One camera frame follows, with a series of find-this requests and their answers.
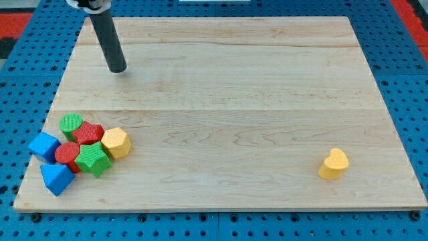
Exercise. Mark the black cylindrical robot arm stick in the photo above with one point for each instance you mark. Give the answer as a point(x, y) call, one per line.
point(105, 30)

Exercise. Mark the blue triangle block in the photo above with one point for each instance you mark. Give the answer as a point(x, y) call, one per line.
point(56, 177)

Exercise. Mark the wooden board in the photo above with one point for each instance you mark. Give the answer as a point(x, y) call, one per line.
point(230, 114)

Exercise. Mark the yellow hexagon block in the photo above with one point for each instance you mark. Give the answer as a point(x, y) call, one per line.
point(116, 143)

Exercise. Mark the red star block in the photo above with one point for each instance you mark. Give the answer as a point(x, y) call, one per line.
point(88, 133)

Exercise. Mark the green star block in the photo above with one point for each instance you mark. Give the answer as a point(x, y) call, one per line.
point(92, 159)

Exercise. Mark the yellow heart block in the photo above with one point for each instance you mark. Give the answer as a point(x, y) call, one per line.
point(335, 165)

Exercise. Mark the green cylinder block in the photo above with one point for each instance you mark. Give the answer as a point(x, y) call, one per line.
point(70, 123)

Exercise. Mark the red cylinder block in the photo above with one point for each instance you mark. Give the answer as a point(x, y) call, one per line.
point(66, 154)

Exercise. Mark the blue cube block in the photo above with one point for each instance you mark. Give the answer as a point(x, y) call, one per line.
point(43, 147)

